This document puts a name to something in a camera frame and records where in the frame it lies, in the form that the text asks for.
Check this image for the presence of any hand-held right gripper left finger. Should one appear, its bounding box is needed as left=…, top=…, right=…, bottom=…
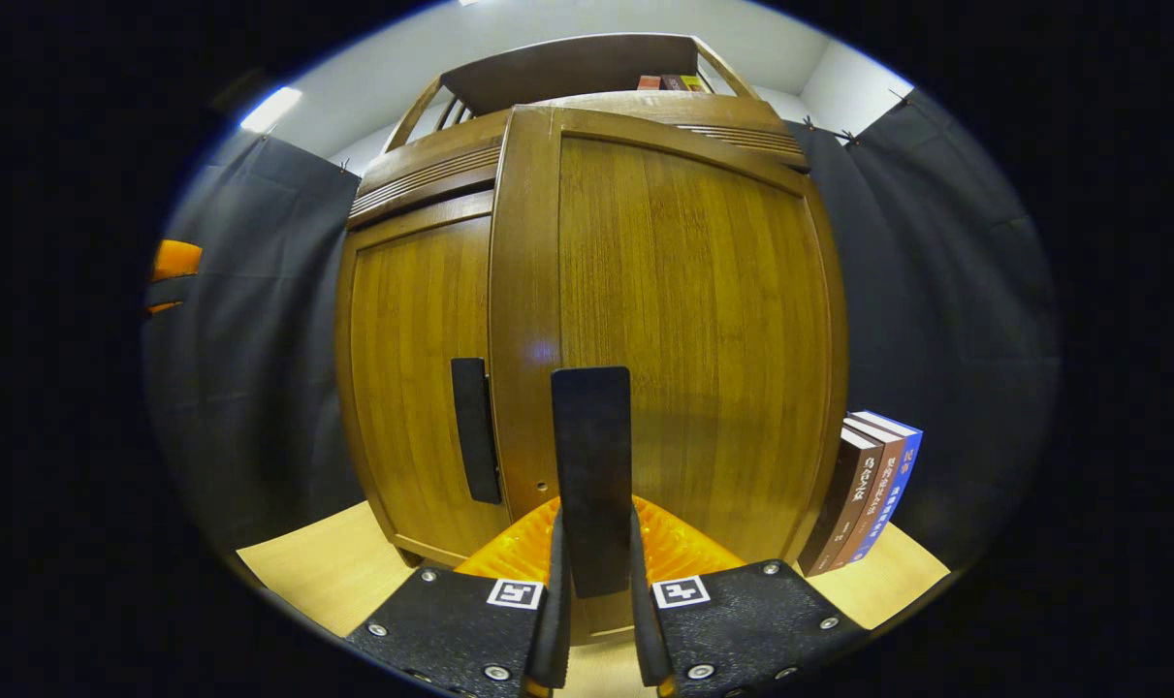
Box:
left=344, top=496, right=575, bottom=698

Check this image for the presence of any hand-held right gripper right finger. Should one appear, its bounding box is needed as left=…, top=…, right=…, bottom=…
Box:
left=628, top=496, right=869, bottom=698

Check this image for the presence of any wooden shoe cabinet door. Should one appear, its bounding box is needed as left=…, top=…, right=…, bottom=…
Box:
left=334, top=191, right=510, bottom=568
left=490, top=105, right=849, bottom=641

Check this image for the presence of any wooden double-door shoe cabinet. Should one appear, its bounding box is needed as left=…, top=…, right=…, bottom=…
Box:
left=334, top=32, right=849, bottom=646

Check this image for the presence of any small ceiling light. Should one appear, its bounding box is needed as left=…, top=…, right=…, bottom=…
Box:
left=239, top=85, right=303, bottom=135

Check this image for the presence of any dark brown thick book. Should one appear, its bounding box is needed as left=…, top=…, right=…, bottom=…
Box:
left=798, top=427, right=883, bottom=578

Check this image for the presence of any reddish brown book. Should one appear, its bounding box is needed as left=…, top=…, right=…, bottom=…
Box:
left=824, top=417, right=905, bottom=573

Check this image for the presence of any blue white book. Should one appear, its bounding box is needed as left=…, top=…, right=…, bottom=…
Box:
left=846, top=410, right=925, bottom=565

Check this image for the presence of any black backdrop cloth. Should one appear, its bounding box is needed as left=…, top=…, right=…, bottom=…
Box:
left=141, top=87, right=1063, bottom=573

